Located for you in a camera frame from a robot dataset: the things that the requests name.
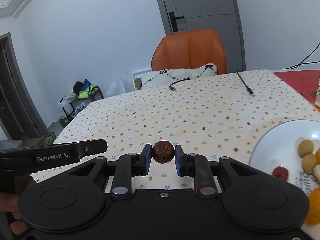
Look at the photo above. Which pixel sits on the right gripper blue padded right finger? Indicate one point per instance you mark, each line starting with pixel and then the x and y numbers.
pixel 197 167

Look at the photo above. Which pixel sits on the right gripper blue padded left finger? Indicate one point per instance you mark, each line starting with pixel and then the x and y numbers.
pixel 129 166

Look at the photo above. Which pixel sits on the dark red hawthorn fruit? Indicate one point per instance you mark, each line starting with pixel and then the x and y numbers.
pixel 163 152

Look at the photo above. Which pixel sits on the brown longan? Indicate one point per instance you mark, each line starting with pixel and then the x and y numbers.
pixel 305 147
pixel 309 162

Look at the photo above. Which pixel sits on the large orange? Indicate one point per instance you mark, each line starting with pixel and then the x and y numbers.
pixel 313 217

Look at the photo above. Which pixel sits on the small orange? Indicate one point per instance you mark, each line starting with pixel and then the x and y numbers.
pixel 318 156

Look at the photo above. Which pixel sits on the person's left hand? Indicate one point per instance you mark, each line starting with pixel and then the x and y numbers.
pixel 12 204

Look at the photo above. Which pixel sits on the dotted white tablecloth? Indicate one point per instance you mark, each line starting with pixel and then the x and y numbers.
pixel 223 115

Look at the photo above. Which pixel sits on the clear plastic bag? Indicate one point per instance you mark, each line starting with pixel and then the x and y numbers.
pixel 116 88

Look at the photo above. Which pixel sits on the white plate with blue rim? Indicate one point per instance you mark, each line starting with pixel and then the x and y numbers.
pixel 279 147

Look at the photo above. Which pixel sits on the black rack with clutter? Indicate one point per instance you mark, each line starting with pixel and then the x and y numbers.
pixel 83 93

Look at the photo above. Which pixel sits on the white cushion with black letters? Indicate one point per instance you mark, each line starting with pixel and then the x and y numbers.
pixel 169 76

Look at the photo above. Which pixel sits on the orange leather chair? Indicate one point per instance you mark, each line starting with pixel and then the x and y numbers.
pixel 190 50

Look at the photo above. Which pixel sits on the floral tissue pack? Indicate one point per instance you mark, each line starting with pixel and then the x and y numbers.
pixel 317 100

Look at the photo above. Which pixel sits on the orange red table mat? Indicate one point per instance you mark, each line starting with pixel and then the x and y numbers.
pixel 305 82

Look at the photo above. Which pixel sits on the grey door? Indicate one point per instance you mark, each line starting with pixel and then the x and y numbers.
pixel 222 16

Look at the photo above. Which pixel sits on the black door handle lock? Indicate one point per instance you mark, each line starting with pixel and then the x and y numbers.
pixel 173 21

